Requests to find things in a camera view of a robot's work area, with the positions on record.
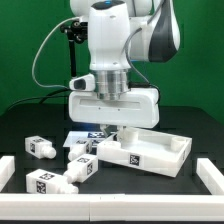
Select white front fence bar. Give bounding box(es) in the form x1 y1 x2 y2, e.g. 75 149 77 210
0 194 224 221

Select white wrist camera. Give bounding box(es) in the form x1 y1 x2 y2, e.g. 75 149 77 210
69 74 96 91

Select white right fence block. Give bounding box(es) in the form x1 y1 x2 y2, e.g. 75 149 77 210
196 158 224 196

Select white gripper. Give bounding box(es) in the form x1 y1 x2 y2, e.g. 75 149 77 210
68 88 159 136

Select white sheet with tags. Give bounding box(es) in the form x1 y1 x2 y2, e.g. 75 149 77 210
63 131 105 147

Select black cable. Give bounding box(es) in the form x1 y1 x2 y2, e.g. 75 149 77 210
7 87 73 111

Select grey camera cable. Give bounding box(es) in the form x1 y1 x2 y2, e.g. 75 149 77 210
31 17 81 90

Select white left fence block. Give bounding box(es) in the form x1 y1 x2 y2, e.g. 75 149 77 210
0 156 15 192

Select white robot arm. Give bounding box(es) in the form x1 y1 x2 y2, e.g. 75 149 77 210
69 0 180 128

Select black camera stand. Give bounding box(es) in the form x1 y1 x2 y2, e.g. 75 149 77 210
60 19 88 78

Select white fence block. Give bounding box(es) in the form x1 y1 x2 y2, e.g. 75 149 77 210
0 156 15 192
196 158 224 196

